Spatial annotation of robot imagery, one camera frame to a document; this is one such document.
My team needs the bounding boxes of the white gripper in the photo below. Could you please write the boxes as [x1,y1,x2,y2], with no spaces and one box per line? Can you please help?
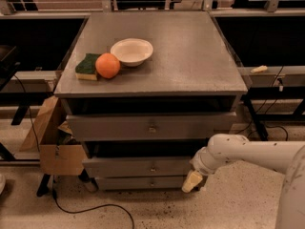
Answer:
[182,147,219,193]

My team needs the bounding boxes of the grey drawer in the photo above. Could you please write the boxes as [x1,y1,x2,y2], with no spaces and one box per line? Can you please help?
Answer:
[95,176,185,190]
[83,156,191,177]
[67,112,236,141]

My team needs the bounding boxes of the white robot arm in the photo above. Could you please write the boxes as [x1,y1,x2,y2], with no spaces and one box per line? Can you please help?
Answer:
[182,134,305,229]

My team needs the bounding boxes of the grey wooden drawer cabinet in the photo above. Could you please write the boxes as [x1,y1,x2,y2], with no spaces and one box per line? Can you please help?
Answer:
[52,10,249,192]

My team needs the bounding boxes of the grey top drawer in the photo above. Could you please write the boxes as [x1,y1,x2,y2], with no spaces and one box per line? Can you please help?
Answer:
[67,112,236,141]

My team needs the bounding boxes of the grey bottom drawer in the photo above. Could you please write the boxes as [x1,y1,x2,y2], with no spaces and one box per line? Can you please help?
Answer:
[95,176,185,190]

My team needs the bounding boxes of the black table leg right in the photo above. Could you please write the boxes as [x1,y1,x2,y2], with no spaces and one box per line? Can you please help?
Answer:
[242,95,268,141]

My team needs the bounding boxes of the small yellow foam piece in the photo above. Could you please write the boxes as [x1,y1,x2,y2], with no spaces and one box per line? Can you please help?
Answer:
[251,65,268,73]

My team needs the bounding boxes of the cardboard box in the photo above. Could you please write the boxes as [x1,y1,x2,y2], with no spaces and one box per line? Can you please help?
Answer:
[20,96,87,176]

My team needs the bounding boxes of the white ceramic bowl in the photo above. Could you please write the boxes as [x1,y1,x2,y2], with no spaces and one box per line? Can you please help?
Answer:
[111,38,153,67]

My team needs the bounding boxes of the orange fruit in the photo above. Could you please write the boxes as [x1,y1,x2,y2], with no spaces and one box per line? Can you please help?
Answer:
[95,53,120,79]

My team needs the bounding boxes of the green yellow sponge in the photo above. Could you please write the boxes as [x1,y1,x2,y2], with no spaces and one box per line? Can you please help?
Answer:
[75,53,99,81]

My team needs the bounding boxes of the black floor cables right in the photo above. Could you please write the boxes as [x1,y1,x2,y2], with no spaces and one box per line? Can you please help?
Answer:
[234,65,289,142]

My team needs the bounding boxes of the black floor cable left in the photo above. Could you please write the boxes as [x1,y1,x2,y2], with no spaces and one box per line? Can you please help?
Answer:
[12,74,135,229]

